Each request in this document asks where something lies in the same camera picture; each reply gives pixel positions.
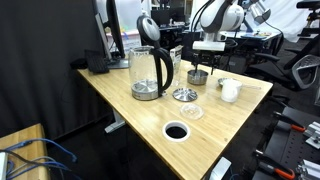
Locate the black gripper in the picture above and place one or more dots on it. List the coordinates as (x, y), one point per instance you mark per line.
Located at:
(206, 57)

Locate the silver metal pot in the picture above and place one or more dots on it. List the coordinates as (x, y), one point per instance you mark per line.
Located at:
(197, 78)

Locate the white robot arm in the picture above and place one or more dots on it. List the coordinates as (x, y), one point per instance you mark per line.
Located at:
(221, 16)

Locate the round silver pot lid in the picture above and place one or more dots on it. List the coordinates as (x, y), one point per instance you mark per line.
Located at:
(185, 94)

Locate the white desk leg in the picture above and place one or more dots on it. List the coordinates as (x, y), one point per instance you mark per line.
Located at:
(116, 123)

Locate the clear glass tumbler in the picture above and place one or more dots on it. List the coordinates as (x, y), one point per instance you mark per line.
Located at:
(177, 76)

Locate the couscous food box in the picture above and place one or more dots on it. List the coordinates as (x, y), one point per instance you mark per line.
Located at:
(176, 55)

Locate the white measuring cup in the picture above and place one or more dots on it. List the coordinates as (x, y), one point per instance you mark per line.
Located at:
(230, 91)

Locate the clear glass lid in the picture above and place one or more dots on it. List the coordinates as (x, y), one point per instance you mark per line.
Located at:
(192, 111)

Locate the glass electric kettle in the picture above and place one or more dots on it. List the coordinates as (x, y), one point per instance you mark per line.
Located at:
(145, 75)

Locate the white printed cardboard box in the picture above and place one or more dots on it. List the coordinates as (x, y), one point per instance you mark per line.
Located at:
(132, 41)

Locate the black monitor with silver stand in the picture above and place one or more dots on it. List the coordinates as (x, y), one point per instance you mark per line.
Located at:
(113, 30)

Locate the grey mesh office chair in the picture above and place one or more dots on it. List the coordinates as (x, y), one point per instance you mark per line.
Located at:
(306, 71)

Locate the black keyboard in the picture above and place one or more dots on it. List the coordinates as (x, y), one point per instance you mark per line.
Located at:
(96, 61)

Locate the black perforated workbench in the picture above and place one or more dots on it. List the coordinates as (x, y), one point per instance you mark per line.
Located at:
(286, 146)

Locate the black curtain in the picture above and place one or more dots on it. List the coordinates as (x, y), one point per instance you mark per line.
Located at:
(40, 60)

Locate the wooden side table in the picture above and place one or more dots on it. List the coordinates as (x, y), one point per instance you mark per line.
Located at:
(23, 156)

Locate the white power strip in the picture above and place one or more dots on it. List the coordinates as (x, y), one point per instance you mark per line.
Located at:
(2, 166)

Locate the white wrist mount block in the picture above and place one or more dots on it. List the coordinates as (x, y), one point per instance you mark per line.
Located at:
(209, 46)

